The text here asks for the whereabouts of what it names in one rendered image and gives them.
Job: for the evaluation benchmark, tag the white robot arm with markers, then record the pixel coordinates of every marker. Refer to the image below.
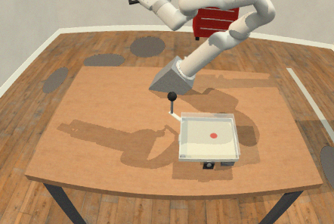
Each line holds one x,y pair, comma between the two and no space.
219,41

